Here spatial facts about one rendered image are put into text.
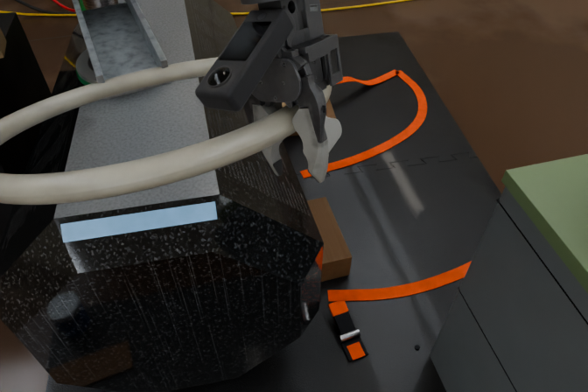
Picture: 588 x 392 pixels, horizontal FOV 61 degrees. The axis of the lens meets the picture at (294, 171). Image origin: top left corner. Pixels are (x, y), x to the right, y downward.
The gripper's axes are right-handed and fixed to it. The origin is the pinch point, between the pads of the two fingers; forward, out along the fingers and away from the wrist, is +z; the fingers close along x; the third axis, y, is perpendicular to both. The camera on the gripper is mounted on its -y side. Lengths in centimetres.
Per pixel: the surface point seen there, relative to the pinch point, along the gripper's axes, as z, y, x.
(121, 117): 8, 26, 75
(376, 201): 81, 122, 62
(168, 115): 10, 34, 67
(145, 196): 19, 13, 53
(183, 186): 20, 19, 48
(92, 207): 19, 4, 59
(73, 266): 28, -4, 60
